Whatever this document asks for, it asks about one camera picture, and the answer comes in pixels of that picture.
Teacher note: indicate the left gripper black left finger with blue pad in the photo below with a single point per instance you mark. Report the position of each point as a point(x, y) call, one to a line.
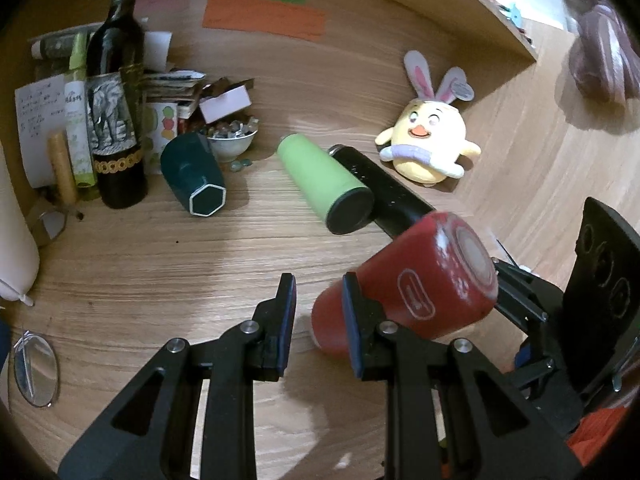
point(147, 431)

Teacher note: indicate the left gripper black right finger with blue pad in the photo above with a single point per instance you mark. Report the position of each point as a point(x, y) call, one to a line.
point(450, 412)

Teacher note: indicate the red thermos cup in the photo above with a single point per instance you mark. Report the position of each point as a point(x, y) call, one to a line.
point(435, 278)

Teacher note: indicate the dark green hexagonal cup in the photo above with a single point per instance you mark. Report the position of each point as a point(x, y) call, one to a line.
point(189, 167)

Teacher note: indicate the black cylindrical bottle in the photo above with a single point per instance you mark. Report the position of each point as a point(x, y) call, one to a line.
point(396, 208)

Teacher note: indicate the green thermos bottle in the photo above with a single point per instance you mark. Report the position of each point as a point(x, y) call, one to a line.
point(341, 201)

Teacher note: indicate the yellow chick plush toy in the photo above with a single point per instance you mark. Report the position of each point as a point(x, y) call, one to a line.
point(429, 136)

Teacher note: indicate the pink tied curtain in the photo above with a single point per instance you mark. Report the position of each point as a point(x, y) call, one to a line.
point(604, 59)

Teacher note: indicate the white bowl of trinkets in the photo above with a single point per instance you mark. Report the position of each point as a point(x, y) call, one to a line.
point(231, 139)

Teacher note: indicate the tan cylindrical tube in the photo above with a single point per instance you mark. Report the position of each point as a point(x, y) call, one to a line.
point(62, 168)

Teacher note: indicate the small white box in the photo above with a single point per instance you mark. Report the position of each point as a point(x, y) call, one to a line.
point(228, 103)

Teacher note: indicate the white handwritten note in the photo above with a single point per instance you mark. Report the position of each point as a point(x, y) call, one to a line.
point(39, 111)

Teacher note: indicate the dark wine bottle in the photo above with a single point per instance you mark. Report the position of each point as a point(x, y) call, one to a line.
point(114, 99)

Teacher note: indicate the orange paper note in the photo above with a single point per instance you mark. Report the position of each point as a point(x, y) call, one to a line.
point(269, 16)

